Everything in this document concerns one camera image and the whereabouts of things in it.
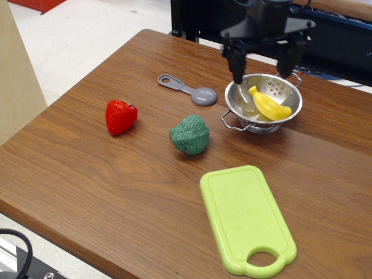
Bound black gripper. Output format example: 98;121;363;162
220;1;316;84

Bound yellow toy banana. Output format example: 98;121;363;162
248;85;292;121

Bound steel colander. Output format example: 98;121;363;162
221;73;303;134

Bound grey plastic spoon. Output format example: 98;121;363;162
158;74;218;106

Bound green toy broccoli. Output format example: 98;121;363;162
169;115;210;155

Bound red toy strawberry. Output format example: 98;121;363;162
105;99;138;135

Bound light green cutting board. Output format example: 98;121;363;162
199;165;297;278

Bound red box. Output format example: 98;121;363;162
8;0;65;13

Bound light wooden panel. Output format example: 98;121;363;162
1;1;47;144

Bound blue wires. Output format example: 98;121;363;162
293;65;372;89

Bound black metal frame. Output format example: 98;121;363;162
171;1;371;85

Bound aluminium rail with bracket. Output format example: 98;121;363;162
1;237;66;279

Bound black cable bottom left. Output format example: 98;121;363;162
0;228;33;279

